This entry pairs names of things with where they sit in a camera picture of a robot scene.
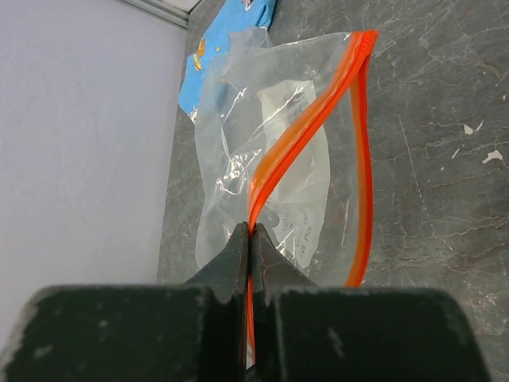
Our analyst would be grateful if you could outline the blue patterned cloth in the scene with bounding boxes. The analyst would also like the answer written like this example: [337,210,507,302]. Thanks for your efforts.
[178,0,276,123]

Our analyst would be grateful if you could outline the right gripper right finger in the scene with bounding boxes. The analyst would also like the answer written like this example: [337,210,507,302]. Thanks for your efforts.
[252,224,490,381]

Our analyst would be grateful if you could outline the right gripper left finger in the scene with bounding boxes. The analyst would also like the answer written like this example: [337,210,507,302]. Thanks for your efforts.
[1,223,248,381]

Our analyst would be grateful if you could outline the clear zip top bag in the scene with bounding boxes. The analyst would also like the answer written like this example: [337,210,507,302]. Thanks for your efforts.
[194,29,379,367]

